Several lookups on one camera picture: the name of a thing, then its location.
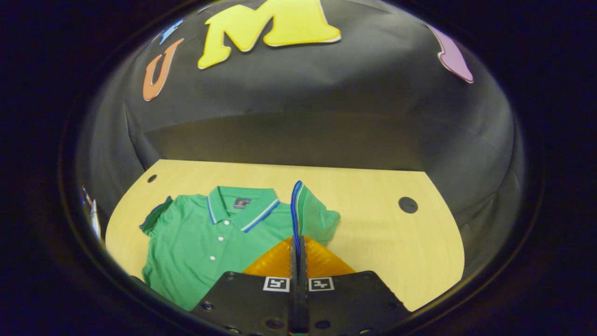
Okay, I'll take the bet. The black backdrop cloth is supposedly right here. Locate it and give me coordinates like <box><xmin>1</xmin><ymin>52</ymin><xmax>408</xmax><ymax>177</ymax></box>
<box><xmin>75</xmin><ymin>0</ymin><xmax>525</xmax><ymax>280</ymax></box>

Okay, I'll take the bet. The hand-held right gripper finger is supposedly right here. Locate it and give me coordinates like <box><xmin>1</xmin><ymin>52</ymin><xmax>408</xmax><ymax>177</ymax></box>
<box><xmin>299</xmin><ymin>235</ymin><xmax>412</xmax><ymax>336</ymax></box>
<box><xmin>190</xmin><ymin>235</ymin><xmax>299</xmax><ymax>336</ymax></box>

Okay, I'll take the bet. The green T-shirt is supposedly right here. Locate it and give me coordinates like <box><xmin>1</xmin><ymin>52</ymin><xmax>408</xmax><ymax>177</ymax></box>
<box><xmin>139</xmin><ymin>180</ymin><xmax>341</xmax><ymax>312</ymax></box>

